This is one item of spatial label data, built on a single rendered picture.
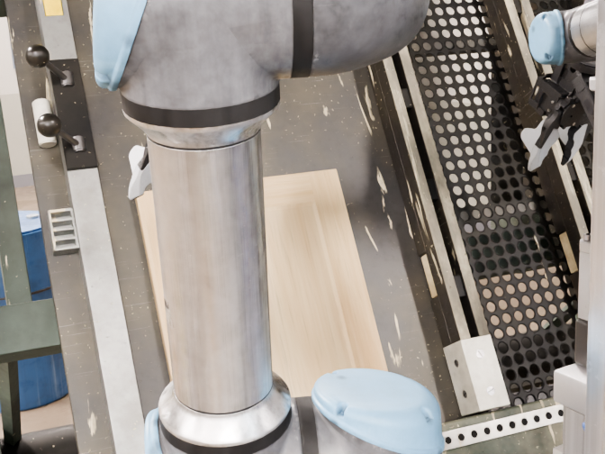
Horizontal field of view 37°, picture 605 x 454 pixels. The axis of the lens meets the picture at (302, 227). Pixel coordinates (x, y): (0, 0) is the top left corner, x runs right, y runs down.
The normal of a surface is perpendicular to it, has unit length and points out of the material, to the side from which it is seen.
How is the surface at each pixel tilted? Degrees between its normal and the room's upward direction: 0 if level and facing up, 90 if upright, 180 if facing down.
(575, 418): 90
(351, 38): 122
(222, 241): 103
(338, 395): 7
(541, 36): 90
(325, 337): 60
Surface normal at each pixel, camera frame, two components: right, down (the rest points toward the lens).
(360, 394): 0.08, -0.97
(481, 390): 0.29, -0.31
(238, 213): 0.60, 0.36
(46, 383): 0.72, 0.14
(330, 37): 0.18, 0.64
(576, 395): -0.86, 0.16
